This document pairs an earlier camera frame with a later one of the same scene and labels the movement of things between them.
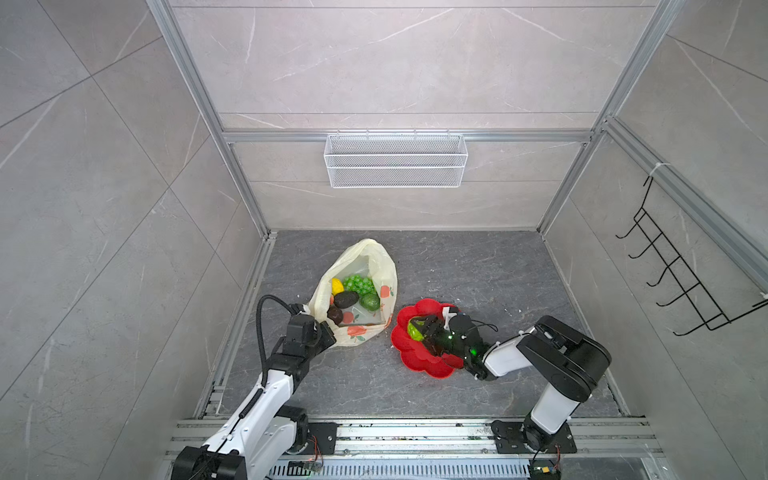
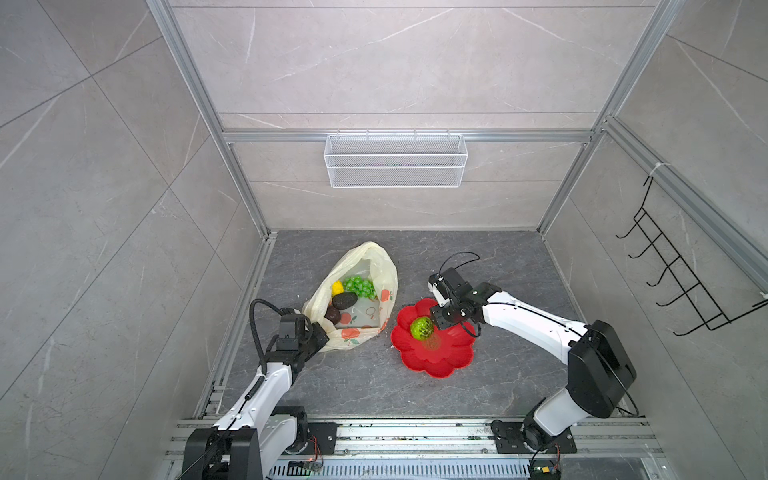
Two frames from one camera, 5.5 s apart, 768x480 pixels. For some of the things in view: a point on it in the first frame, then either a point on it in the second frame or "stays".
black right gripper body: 442,341 to 445,316
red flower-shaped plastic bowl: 414,353 stays
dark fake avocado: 346,299 stays
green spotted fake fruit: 414,333 stays
